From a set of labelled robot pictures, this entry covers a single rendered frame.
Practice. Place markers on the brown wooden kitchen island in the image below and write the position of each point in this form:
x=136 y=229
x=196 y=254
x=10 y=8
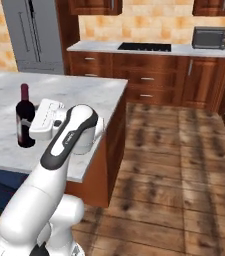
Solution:
x=112 y=150

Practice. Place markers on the grey fridge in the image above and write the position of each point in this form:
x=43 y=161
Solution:
x=34 y=36

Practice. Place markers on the black hob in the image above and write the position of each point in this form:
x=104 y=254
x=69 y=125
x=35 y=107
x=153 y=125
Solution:
x=144 y=47

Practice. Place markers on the dark grey microwave oven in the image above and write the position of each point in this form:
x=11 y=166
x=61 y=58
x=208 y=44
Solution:
x=210 y=38

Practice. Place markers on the dark red wine bottle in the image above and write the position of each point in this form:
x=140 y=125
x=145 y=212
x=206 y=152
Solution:
x=24 y=130

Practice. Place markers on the brown wooden wall cupboard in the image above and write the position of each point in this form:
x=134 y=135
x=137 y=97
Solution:
x=215 y=7
x=94 y=6

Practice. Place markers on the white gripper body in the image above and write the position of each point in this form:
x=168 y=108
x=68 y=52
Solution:
x=41 y=123

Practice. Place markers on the brown wooden tall panel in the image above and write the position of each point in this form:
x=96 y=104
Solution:
x=64 y=33

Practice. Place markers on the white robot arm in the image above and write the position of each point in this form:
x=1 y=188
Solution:
x=37 y=196

